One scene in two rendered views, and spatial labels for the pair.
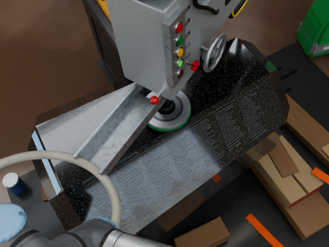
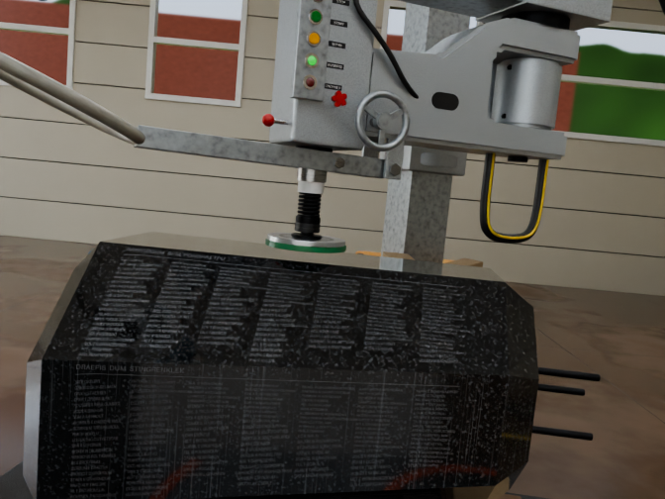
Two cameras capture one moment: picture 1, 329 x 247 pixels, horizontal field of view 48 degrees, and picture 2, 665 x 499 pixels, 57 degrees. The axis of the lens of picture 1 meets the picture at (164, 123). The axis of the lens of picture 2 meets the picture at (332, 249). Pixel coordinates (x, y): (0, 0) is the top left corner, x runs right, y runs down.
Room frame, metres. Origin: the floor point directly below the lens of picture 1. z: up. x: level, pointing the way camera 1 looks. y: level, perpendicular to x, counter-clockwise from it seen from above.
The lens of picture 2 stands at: (-0.52, -0.89, 1.09)
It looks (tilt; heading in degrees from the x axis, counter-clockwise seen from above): 6 degrees down; 29
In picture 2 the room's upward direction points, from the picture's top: 5 degrees clockwise
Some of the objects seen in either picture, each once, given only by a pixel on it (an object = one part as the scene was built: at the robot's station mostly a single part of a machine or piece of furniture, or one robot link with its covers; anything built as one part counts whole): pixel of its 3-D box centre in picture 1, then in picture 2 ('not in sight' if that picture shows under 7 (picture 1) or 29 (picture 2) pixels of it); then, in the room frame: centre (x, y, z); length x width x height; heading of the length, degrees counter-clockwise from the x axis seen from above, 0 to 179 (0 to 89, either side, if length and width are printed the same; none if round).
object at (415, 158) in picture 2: not in sight; (426, 121); (1.83, 0.06, 1.36); 0.35 x 0.35 x 0.41
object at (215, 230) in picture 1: (201, 239); not in sight; (0.51, -0.14, 0.07); 0.30 x 0.12 x 0.12; 109
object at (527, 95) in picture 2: not in sight; (524, 96); (1.40, -0.43, 1.39); 0.19 x 0.19 x 0.20
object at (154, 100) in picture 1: (157, 95); (276, 121); (0.74, 0.01, 1.22); 0.08 x 0.03 x 0.03; 141
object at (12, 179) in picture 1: (14, 183); not in sight; (1.00, 1.01, 0.08); 0.10 x 0.10 x 0.13
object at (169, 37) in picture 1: (175, 50); (311, 40); (0.76, -0.06, 1.42); 0.08 x 0.03 x 0.28; 141
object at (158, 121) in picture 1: (166, 107); (306, 239); (0.89, -0.01, 0.92); 0.21 x 0.21 x 0.01
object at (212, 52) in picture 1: (206, 49); (376, 122); (0.90, -0.18, 1.24); 0.15 x 0.10 x 0.15; 141
